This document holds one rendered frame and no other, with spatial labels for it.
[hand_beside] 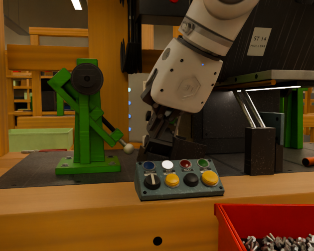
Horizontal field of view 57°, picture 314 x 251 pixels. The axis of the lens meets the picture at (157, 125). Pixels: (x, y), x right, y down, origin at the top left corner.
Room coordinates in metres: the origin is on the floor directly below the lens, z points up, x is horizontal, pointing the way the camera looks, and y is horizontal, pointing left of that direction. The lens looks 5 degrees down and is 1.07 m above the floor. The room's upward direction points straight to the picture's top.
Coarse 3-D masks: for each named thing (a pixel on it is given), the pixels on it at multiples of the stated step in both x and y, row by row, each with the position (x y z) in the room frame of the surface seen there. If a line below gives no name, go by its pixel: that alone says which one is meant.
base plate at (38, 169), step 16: (304, 144) 1.12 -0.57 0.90; (32, 160) 0.82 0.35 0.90; (48, 160) 0.82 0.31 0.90; (128, 160) 0.82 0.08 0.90; (224, 160) 0.82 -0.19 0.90; (240, 160) 0.82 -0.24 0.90; (288, 160) 0.81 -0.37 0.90; (0, 176) 0.64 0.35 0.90; (16, 176) 0.64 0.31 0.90; (32, 176) 0.64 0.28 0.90; (48, 176) 0.64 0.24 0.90; (64, 176) 0.64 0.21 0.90; (80, 176) 0.64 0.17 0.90; (96, 176) 0.64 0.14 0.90; (112, 176) 0.64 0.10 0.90; (128, 176) 0.64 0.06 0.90; (224, 176) 0.64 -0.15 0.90
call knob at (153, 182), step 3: (150, 174) 0.49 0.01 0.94; (153, 174) 0.49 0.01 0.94; (147, 177) 0.49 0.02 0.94; (150, 177) 0.49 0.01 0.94; (153, 177) 0.49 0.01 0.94; (156, 177) 0.49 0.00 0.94; (147, 180) 0.48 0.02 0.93; (150, 180) 0.48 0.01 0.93; (153, 180) 0.48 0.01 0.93; (156, 180) 0.48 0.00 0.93; (159, 180) 0.49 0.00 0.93; (147, 183) 0.48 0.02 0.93; (150, 183) 0.48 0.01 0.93; (153, 183) 0.48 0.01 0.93; (156, 183) 0.48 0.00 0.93; (159, 183) 0.49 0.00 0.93; (150, 186) 0.48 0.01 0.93; (153, 186) 0.48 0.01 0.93; (156, 186) 0.48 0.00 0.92
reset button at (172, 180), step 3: (168, 174) 0.50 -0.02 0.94; (171, 174) 0.50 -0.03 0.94; (174, 174) 0.50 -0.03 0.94; (168, 177) 0.49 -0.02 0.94; (171, 177) 0.49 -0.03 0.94; (174, 177) 0.49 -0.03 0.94; (177, 177) 0.50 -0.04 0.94; (165, 180) 0.49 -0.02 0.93; (168, 180) 0.49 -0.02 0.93; (171, 180) 0.49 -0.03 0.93; (174, 180) 0.49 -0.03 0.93; (177, 180) 0.49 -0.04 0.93; (168, 183) 0.49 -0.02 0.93; (171, 183) 0.49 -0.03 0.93; (174, 183) 0.49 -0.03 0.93; (177, 183) 0.49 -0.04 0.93
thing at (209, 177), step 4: (204, 172) 0.51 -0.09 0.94; (208, 172) 0.51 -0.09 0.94; (212, 172) 0.51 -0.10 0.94; (204, 176) 0.50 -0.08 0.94; (208, 176) 0.50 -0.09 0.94; (212, 176) 0.51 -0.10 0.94; (216, 176) 0.51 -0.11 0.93; (204, 180) 0.50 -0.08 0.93; (208, 180) 0.50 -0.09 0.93; (212, 180) 0.50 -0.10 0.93; (216, 180) 0.50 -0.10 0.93; (208, 184) 0.50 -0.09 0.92; (212, 184) 0.50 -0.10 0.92
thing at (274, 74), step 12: (264, 72) 0.60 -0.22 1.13; (276, 72) 0.57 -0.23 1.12; (288, 72) 0.58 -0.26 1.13; (300, 72) 0.58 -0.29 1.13; (312, 72) 0.59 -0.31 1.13; (216, 84) 0.83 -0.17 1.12; (228, 84) 0.76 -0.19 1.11; (240, 84) 0.69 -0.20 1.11; (252, 84) 0.64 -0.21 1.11; (264, 84) 0.60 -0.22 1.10; (276, 84) 0.67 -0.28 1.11; (288, 84) 0.63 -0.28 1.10; (300, 84) 0.61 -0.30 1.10; (312, 84) 0.61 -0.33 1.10
